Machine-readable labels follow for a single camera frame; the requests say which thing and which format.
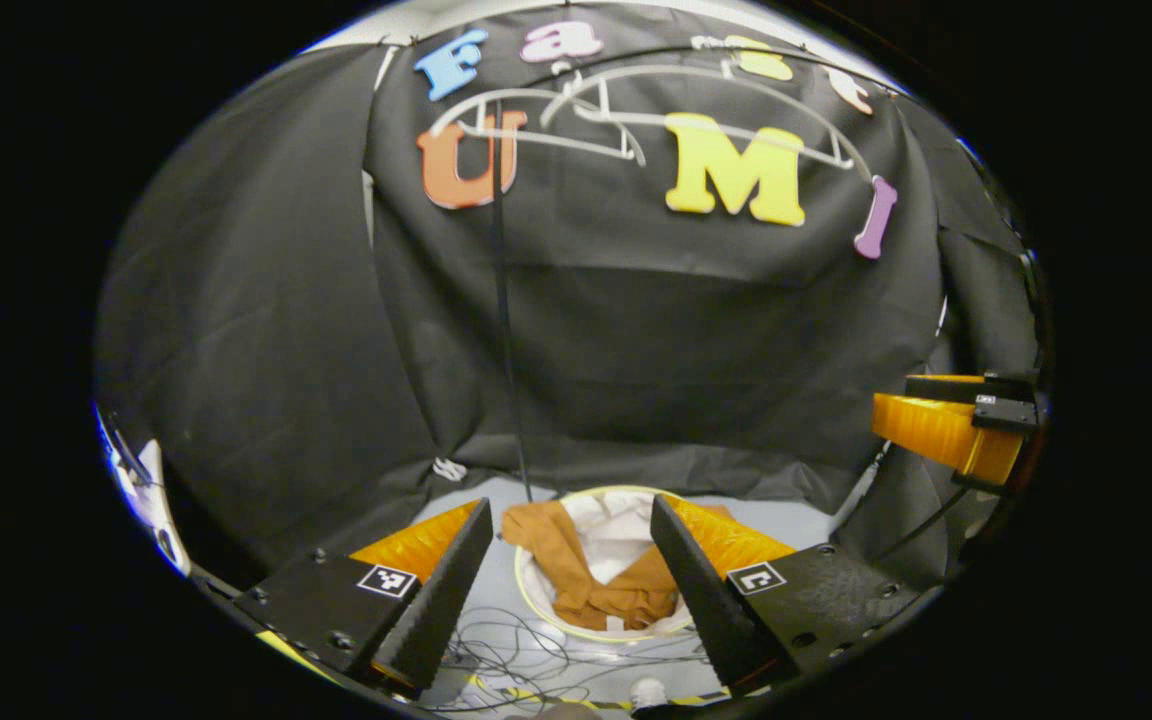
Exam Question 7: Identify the brown shirt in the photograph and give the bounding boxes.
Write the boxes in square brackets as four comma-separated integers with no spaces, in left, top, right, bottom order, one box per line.
[501,498,737,633]

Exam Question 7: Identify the tangled black floor cables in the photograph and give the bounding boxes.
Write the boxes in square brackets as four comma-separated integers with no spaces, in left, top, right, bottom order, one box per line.
[431,605,737,713]

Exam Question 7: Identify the yellow floor tape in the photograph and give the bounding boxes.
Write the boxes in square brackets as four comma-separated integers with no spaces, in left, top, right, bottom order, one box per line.
[256,628,315,669]

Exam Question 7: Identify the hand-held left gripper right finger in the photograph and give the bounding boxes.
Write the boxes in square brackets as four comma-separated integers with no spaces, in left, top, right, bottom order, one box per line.
[649,493,922,698]

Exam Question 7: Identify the black backdrop cloth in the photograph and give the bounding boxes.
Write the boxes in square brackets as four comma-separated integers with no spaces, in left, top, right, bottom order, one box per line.
[96,5,1042,591]

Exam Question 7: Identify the white plastic clothes hanger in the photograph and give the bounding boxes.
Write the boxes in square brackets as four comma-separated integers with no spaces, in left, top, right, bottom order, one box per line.
[431,88,647,167]
[541,62,872,171]

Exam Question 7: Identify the black metal clothes rack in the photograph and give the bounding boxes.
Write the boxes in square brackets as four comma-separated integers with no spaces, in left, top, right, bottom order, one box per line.
[489,42,947,531]

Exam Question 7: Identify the round white laundry hamper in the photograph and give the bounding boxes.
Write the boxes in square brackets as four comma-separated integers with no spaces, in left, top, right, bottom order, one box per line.
[513,485,737,644]

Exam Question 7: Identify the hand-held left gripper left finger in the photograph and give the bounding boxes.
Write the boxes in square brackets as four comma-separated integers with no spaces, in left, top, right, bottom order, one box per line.
[233,497,494,699]

